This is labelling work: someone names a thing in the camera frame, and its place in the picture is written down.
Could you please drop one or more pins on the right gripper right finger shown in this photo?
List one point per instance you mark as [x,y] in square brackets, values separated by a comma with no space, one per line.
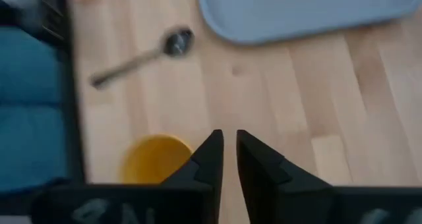
[263,171]

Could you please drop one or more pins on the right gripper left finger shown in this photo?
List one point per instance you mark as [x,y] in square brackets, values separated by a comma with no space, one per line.
[207,164]

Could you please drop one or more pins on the yellow plastic cup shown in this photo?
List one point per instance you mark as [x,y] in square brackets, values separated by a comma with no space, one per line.
[151,161]

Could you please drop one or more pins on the dark metal spoon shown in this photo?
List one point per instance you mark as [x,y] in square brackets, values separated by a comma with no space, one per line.
[178,43]

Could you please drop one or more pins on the grey-blue plastic tray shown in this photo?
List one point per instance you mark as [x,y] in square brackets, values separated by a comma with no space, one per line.
[296,10]

